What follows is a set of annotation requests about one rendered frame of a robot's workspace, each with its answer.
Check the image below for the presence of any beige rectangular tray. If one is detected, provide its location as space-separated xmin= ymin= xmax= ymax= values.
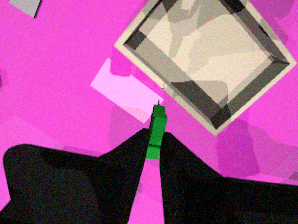
xmin=114 ymin=0 xmax=297 ymax=136

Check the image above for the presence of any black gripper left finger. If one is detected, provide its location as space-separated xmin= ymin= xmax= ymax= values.
xmin=2 ymin=128 xmax=150 ymax=224

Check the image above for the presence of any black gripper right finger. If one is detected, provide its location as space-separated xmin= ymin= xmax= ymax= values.
xmin=159 ymin=132 xmax=298 ymax=224

